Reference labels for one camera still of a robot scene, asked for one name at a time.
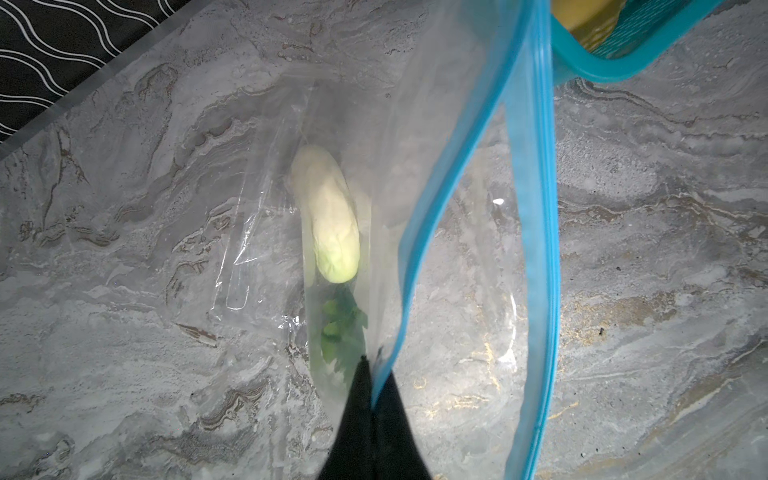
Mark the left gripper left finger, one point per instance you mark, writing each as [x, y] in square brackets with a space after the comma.
[351, 455]

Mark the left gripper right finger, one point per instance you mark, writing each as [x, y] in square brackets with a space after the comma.
[396, 455]

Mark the clear zip top bag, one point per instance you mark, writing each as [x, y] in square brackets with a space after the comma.
[451, 175]

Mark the yellow toy potato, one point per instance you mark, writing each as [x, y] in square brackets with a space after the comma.
[590, 22]

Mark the teal plastic basket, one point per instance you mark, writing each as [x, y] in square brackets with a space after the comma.
[645, 30]

